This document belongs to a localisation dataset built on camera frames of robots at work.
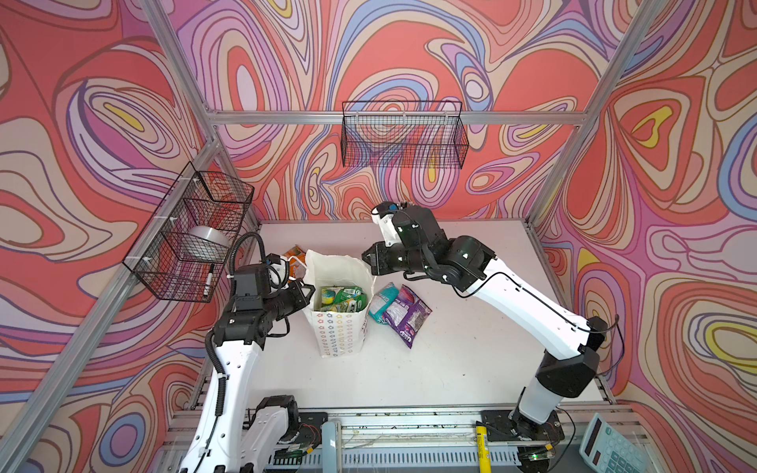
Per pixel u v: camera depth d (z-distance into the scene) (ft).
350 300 2.76
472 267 1.45
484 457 2.25
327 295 2.88
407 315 2.90
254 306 1.77
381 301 3.06
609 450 2.26
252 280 1.77
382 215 1.89
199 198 2.42
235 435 1.32
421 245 1.56
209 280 2.38
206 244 2.31
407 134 3.14
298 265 2.07
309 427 2.39
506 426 2.41
